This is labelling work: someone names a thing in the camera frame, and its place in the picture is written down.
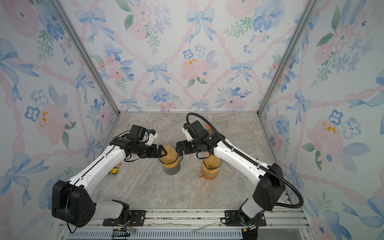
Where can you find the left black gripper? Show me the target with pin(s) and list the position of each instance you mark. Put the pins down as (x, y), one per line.
(154, 154)

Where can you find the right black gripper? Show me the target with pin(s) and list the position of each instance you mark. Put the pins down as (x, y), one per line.
(179, 146)

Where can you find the clear grey glass pitcher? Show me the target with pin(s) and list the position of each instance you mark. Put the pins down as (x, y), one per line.
(171, 171)

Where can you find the orange coffee filter packet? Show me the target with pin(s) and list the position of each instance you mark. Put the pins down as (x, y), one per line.
(209, 129)

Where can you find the orange glass carafe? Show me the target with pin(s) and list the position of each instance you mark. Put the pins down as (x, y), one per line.
(209, 174)

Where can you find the clear grey glass dripper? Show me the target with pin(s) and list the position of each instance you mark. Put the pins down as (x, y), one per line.
(169, 164)

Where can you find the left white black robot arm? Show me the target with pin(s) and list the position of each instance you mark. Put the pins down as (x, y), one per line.
(71, 200)

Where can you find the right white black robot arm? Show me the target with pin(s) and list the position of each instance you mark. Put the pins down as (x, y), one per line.
(266, 178)

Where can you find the small orange yellow toy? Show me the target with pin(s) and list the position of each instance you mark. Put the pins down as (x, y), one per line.
(115, 169)

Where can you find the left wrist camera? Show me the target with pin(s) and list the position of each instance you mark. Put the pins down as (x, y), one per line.
(150, 137)

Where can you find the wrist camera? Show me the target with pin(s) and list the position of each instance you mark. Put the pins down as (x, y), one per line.
(150, 137)
(186, 132)

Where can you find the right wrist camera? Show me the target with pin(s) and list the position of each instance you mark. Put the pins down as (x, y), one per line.
(186, 132)

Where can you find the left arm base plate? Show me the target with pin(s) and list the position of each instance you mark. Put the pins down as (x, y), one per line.
(132, 218)

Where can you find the aluminium frame rail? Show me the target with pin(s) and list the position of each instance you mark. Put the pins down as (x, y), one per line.
(195, 224)

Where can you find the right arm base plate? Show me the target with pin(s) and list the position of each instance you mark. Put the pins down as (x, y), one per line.
(234, 218)

